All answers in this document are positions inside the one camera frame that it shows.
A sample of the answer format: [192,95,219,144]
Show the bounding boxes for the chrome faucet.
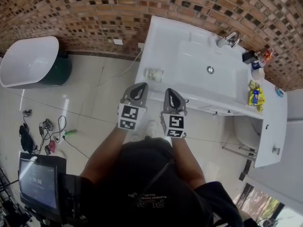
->
[217,30,241,49]

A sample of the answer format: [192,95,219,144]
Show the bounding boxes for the black cloth bag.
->
[18,124,34,154]

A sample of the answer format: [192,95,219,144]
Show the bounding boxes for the window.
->
[232,183,285,227]

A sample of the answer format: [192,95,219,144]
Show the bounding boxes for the person's left forearm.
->
[79,126,141,187]

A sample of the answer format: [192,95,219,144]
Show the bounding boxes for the green bottle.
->
[62,129,77,139]

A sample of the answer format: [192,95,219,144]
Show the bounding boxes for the metal pipe rack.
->
[222,142,258,162]

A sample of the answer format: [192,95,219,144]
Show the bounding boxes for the blue and white cup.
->
[251,59,265,70]

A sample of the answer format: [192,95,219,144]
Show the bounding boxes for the black box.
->
[241,50,257,65]

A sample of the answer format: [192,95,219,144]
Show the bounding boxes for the black floor cable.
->
[52,115,90,159]

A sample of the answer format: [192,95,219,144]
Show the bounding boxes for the white washbasin vanity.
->
[134,15,288,169]

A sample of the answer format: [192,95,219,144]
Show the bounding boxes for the white bathtub with dark shell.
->
[0,35,73,89]

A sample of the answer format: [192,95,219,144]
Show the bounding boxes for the person's right forearm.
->
[170,136,207,189]

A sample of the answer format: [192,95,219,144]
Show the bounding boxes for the black shirt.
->
[71,173,246,227]

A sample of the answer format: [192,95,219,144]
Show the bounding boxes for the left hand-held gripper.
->
[117,82,150,132]

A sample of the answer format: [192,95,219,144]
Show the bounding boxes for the black monitor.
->
[18,151,67,217]

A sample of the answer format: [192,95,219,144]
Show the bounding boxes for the black camera rig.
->
[57,172,101,227]

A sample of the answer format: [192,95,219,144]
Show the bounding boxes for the grey power strip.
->
[38,118,54,133]

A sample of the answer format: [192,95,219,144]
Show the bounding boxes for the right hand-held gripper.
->
[160,87,188,139]

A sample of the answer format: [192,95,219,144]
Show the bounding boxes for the white power cable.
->
[95,48,143,87]

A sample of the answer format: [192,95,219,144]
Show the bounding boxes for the yellow packets bundle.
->
[247,79,266,113]

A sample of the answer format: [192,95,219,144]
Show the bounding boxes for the white shoe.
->
[146,120,158,139]

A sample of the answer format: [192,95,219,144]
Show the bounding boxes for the clear glass cup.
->
[144,67,165,83]

